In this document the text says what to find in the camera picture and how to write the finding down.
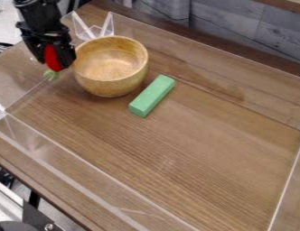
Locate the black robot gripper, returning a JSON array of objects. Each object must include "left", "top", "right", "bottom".
[{"left": 16, "top": 22, "right": 76, "bottom": 71}]

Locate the red plush fruit green leaf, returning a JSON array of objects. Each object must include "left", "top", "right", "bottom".
[{"left": 44, "top": 44, "right": 62, "bottom": 81}]

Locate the wooden bowl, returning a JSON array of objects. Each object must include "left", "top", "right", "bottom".
[{"left": 70, "top": 35, "right": 148, "bottom": 97}]

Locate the green rectangular block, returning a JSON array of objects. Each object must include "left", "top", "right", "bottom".
[{"left": 128, "top": 75, "right": 175, "bottom": 117}]

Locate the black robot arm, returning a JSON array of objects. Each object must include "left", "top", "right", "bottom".
[{"left": 12, "top": 0, "right": 76, "bottom": 72}]

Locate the clear acrylic tray enclosure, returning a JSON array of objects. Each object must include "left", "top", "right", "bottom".
[{"left": 0, "top": 15, "right": 300, "bottom": 231}]

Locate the black bracket with bolt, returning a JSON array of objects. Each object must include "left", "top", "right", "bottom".
[{"left": 21, "top": 201, "right": 65, "bottom": 231}]

